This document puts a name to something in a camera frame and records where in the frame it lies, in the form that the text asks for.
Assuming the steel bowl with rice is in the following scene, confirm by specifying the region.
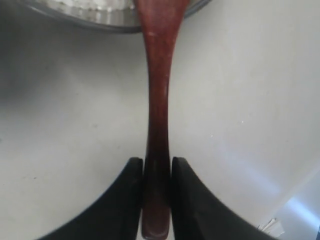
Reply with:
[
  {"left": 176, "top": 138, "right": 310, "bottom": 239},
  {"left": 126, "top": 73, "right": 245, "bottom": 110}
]
[{"left": 17, "top": 0, "right": 209, "bottom": 34}]

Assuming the dark red wooden spoon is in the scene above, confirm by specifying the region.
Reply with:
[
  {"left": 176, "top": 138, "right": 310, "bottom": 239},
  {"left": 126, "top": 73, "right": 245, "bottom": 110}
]
[{"left": 135, "top": 0, "right": 189, "bottom": 240}]

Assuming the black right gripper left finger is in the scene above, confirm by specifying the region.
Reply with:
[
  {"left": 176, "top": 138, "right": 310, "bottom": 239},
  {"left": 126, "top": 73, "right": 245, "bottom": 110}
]
[{"left": 41, "top": 157, "right": 143, "bottom": 240}]

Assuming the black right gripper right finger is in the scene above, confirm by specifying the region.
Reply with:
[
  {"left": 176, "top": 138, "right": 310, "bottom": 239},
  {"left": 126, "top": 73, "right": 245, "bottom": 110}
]
[{"left": 171, "top": 157, "right": 272, "bottom": 240}]

